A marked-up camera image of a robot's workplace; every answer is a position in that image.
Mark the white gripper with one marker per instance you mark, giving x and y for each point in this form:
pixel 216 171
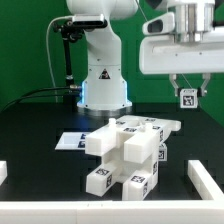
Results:
pixel 162 55

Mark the white small cube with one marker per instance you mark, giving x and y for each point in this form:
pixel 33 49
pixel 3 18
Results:
pixel 162 152
pixel 188 98

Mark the white chair back frame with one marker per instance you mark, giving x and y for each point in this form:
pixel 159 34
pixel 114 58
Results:
pixel 102 140

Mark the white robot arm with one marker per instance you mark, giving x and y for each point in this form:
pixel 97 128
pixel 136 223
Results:
pixel 184 39

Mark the white obstacle fence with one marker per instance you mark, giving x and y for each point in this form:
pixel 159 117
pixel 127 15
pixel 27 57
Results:
pixel 209 209

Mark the white block at left edge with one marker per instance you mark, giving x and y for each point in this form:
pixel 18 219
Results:
pixel 3 171

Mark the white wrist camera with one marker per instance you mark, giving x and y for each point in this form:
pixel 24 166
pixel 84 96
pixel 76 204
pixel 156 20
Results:
pixel 163 24

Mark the background camera on stand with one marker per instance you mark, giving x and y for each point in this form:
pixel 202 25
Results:
pixel 89 21

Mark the white marker base plate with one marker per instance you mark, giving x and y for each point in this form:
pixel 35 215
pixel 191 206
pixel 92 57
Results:
pixel 72 141

